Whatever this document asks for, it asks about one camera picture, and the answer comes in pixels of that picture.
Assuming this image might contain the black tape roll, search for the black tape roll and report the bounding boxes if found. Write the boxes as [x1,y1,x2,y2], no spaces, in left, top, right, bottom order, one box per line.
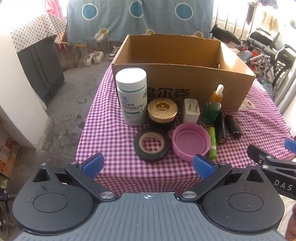
[133,128,172,163]

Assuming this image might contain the yellow rod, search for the yellow rod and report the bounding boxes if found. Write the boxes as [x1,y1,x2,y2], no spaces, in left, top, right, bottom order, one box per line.
[62,42,89,49]

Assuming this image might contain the gold lid dark jar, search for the gold lid dark jar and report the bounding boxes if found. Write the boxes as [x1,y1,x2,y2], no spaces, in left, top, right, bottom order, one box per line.
[147,98,178,130]

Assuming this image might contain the white sneaker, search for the white sneaker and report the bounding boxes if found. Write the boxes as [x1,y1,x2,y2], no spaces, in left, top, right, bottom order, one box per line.
[108,46,121,61]

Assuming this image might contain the dark grey cabinet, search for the dark grey cabinet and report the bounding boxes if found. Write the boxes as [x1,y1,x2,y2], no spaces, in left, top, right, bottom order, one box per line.
[17,35,65,106]

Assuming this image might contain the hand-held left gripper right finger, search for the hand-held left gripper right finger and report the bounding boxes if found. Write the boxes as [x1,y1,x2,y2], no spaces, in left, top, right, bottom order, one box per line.
[181,153,269,202]

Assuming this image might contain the wheelchair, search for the wheelchair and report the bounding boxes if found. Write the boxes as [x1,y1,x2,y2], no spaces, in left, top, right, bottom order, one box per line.
[248,28,296,102]

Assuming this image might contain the white supplement bottle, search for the white supplement bottle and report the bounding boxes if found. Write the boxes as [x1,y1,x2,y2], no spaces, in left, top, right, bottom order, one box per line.
[115,68,148,126]

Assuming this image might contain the green lip balm tube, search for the green lip balm tube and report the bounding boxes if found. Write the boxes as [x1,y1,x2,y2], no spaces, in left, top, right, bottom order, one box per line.
[207,127,218,159]

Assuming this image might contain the long black cylinder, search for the long black cylinder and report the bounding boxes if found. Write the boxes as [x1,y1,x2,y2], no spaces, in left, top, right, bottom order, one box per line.
[215,111,227,144]

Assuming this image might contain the pink checkered tablecloth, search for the pink checkered tablecloth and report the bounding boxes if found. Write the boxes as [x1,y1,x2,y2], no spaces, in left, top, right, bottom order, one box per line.
[76,63,295,193]

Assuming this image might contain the bicycle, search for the bicycle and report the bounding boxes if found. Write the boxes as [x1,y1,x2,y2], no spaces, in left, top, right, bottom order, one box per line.
[236,47,278,81]

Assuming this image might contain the black padded seat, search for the black padded seat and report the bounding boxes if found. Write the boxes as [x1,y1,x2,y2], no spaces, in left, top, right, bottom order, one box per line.
[210,24,242,45]

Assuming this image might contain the beige hanging garment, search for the beige hanging garment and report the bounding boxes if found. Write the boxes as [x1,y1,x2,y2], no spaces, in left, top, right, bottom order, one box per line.
[261,10,281,33]

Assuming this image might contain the white platform shoe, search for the white platform shoe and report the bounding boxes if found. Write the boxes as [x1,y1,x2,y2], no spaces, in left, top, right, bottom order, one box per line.
[84,52,95,67]
[93,50,105,64]

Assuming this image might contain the dark hanging garment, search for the dark hanging garment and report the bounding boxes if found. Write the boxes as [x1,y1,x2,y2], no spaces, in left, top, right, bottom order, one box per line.
[246,5,255,25]

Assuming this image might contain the white charger plug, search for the white charger plug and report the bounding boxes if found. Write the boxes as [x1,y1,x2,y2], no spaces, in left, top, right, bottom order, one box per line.
[183,98,201,124]

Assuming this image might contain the black power plug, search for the black power plug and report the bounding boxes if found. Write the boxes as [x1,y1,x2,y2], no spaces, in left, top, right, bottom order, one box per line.
[0,188,15,230]

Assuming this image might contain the blue circle print bedsheet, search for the blue circle print bedsheet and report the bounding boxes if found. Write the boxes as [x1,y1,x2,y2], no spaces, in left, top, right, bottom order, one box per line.
[67,0,213,43]

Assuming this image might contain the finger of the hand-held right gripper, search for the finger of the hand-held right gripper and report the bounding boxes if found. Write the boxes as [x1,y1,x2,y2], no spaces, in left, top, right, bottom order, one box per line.
[246,144,278,166]
[284,138,296,155]

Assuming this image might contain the white red packet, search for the white red packet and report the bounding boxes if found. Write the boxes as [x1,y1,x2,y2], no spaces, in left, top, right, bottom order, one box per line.
[239,100,255,111]

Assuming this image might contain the white star print cloth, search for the white star print cloth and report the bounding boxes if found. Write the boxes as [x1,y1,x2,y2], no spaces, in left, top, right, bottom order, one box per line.
[10,11,68,52]

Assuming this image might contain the brown cardboard box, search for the brown cardboard box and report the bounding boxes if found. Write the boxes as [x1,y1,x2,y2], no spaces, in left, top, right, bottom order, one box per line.
[112,34,257,111]

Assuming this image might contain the pink hanging clothes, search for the pink hanging clothes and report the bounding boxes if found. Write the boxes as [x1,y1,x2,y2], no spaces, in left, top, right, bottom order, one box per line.
[45,0,65,21]

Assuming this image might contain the pink plastic lid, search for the pink plastic lid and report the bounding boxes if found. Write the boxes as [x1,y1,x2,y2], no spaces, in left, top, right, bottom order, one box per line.
[168,123,212,162]

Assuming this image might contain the green dropper bottle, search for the green dropper bottle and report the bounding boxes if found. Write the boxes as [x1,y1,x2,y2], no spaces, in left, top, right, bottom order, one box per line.
[200,84,224,126]

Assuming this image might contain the printed cardboard box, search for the printed cardboard box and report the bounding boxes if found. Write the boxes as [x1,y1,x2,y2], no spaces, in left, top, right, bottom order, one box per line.
[0,126,19,179]

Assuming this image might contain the short black cylinder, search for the short black cylinder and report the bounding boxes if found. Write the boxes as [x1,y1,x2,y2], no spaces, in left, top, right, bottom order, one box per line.
[225,115,243,139]

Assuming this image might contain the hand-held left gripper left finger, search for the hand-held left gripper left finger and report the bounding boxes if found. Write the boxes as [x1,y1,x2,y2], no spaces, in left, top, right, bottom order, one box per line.
[30,152,117,202]

